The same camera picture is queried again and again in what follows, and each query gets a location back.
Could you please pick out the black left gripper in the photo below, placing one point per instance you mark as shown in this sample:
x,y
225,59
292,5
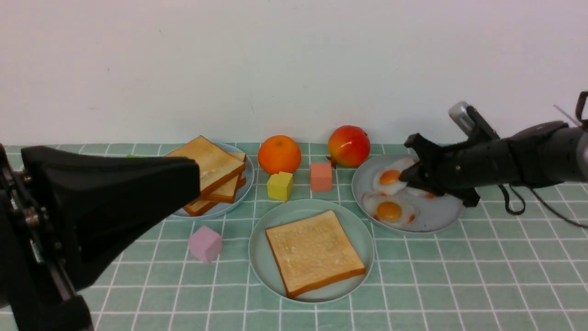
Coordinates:
x,y
68,217

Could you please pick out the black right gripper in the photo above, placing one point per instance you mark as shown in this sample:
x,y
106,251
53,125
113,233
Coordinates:
x,y
459,169

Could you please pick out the fried egg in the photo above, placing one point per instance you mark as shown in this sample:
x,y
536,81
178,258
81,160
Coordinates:
x,y
420,193
393,211
386,179

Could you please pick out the toast slice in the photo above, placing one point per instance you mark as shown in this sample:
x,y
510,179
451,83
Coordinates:
x,y
199,207
216,166
228,191
313,253

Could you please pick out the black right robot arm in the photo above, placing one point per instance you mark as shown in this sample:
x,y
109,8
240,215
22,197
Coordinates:
x,y
540,156

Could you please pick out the grey egg plate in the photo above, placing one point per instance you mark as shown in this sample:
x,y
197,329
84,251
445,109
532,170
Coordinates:
x,y
433,214

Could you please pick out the green foam cube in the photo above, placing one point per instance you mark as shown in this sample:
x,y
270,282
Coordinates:
x,y
132,156

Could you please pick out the red apple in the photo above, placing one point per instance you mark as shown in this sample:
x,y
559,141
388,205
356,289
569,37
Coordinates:
x,y
348,146

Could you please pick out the salmon foam cube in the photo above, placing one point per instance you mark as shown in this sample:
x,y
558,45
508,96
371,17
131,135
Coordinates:
x,y
321,177

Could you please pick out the pink foam cube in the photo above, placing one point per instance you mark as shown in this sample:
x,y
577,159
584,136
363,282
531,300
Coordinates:
x,y
205,244

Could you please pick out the yellow foam cube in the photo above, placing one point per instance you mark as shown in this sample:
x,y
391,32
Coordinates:
x,y
279,186

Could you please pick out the orange fruit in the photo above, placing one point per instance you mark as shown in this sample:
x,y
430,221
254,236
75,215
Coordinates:
x,y
279,154

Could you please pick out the light blue bread plate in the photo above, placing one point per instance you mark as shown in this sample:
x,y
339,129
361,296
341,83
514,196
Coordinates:
x,y
223,208

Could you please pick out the teal centre plate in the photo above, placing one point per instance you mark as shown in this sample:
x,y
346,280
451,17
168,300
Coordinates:
x,y
265,268

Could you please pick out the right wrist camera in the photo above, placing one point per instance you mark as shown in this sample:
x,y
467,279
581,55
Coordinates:
x,y
471,122

